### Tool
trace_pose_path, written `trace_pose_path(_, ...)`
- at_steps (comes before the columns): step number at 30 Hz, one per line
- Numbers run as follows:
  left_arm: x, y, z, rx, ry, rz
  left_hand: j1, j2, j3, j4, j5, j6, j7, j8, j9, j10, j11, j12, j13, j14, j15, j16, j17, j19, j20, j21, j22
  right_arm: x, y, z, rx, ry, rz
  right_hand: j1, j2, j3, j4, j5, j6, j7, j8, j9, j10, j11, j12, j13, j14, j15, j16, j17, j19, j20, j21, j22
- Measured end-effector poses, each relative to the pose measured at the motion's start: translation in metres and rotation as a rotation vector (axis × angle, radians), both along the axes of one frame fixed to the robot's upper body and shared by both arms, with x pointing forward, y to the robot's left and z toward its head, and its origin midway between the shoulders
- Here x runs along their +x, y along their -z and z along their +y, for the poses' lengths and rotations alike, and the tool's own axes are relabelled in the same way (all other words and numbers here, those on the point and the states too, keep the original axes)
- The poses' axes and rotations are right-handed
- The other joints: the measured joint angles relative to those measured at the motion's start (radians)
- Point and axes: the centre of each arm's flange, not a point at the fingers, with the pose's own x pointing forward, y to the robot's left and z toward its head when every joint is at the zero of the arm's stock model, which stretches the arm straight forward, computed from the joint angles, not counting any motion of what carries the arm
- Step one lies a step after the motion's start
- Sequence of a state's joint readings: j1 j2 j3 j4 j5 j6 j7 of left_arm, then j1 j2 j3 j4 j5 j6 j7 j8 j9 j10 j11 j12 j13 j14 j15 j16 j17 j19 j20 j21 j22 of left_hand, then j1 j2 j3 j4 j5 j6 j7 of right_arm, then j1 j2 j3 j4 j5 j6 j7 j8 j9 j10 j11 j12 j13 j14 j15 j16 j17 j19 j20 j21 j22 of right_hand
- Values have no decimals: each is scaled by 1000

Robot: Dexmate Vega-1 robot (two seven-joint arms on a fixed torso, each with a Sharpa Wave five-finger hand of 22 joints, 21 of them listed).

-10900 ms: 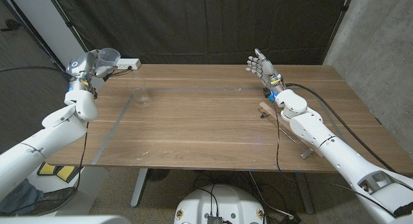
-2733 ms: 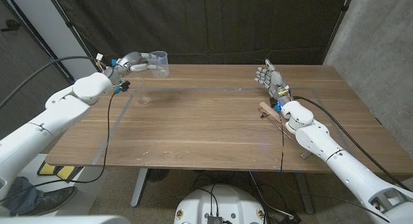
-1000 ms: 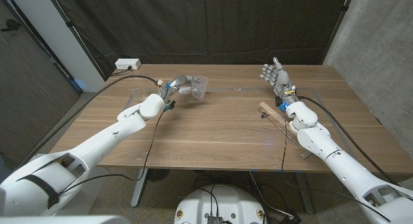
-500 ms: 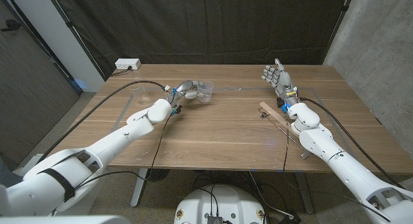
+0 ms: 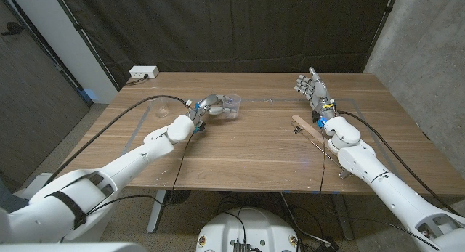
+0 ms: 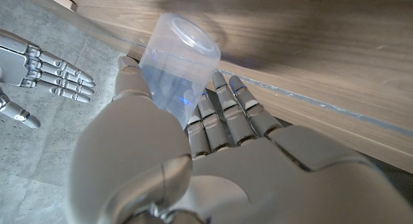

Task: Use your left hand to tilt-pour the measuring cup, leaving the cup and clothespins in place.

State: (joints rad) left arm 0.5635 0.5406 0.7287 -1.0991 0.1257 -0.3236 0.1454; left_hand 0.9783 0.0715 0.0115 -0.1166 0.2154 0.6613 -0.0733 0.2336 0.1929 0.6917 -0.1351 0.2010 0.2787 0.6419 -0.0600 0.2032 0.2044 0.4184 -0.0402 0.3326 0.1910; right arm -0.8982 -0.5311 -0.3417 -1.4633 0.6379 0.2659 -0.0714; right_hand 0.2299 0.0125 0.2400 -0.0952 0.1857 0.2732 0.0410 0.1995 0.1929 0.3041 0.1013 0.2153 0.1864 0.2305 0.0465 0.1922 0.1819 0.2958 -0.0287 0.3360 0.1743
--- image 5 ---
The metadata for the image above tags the round black floor fan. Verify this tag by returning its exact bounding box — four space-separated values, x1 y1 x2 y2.
165 189 192 206

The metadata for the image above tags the thin metal rod with bracket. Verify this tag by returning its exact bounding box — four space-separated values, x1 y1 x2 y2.
290 121 353 179

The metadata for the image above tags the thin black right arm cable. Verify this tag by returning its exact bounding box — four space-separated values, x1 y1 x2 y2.
318 134 441 251

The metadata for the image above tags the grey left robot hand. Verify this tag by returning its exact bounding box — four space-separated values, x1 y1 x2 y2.
187 94 228 126

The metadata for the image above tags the white table leg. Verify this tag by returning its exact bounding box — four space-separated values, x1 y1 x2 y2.
147 189 167 234

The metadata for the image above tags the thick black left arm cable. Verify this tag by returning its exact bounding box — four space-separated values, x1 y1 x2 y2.
42 94 190 190

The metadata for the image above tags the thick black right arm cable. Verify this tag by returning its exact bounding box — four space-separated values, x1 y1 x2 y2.
337 110 458 216

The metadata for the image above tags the black floor cable bundle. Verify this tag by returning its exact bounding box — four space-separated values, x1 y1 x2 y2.
217 192 341 252

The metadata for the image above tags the white power strip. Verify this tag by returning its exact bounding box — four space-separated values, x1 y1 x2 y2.
129 65 160 79

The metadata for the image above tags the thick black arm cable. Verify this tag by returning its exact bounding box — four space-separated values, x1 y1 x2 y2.
42 94 190 190
337 110 458 216

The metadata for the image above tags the grey table leg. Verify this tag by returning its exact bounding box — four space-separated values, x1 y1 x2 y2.
331 193 355 241

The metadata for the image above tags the clear plastic measuring cup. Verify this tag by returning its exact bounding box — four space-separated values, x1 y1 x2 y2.
221 94 243 120

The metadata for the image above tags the black power strip cord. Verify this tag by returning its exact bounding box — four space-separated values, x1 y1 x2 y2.
125 73 150 86

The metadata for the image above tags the black door handle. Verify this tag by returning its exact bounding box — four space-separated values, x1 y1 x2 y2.
0 21 25 37

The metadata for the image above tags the black floor plug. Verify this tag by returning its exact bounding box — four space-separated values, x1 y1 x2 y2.
318 238 341 252

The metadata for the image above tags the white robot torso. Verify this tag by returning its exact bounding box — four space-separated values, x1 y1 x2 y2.
195 207 299 252

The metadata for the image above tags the black backdrop stand pole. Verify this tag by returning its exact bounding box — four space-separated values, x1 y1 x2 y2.
50 0 121 92
363 0 400 73

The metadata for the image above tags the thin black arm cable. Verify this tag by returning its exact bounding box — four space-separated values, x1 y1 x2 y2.
85 131 197 215
318 134 441 251

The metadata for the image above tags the dark wooden door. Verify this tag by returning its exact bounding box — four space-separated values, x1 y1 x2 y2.
0 0 92 190

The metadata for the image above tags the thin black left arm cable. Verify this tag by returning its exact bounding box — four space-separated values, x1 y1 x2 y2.
85 131 197 215

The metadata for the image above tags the person's blue jeans leg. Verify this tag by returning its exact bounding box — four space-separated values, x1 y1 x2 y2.
0 179 30 213

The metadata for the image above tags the black backdrop curtain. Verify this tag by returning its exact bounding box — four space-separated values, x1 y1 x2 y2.
54 0 395 89

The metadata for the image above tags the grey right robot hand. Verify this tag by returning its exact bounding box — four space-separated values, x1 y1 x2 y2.
294 66 337 123

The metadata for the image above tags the clear drinking glass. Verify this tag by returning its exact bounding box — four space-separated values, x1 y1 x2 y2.
143 87 170 118

